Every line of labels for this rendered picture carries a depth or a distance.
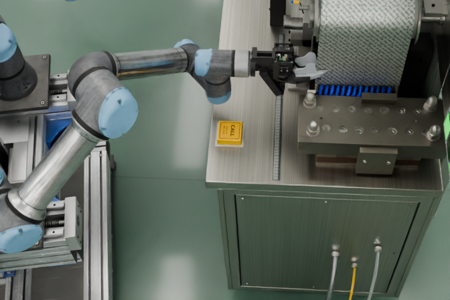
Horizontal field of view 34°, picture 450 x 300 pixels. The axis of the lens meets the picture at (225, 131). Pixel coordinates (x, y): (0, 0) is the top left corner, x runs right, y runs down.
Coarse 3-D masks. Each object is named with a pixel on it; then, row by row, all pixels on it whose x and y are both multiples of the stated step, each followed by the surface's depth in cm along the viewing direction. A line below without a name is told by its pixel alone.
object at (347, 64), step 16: (320, 48) 193; (336, 48) 193; (352, 48) 192; (368, 48) 192; (384, 48) 191; (400, 48) 191; (320, 64) 199; (336, 64) 198; (352, 64) 198; (368, 64) 197; (384, 64) 197; (400, 64) 196; (320, 80) 205; (336, 80) 204; (352, 80) 204; (368, 80) 203; (384, 80) 203
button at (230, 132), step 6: (222, 126) 212; (228, 126) 212; (234, 126) 212; (240, 126) 212; (222, 132) 211; (228, 132) 211; (234, 132) 211; (240, 132) 211; (222, 138) 210; (228, 138) 210; (234, 138) 210; (240, 138) 210; (222, 144) 211; (228, 144) 211; (234, 144) 211; (240, 144) 211
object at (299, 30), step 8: (304, 16) 197; (296, 24) 199; (304, 24) 197; (296, 32) 203; (304, 32) 199; (312, 32) 199; (296, 40) 202; (304, 40) 202; (304, 48) 206; (288, 88) 221; (296, 88) 221; (304, 88) 220
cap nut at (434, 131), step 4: (432, 128) 192; (436, 128) 191; (440, 128) 192; (428, 132) 193; (432, 132) 192; (436, 132) 191; (440, 132) 193; (428, 136) 194; (432, 136) 192; (436, 136) 192; (440, 136) 194; (432, 140) 194; (436, 140) 194
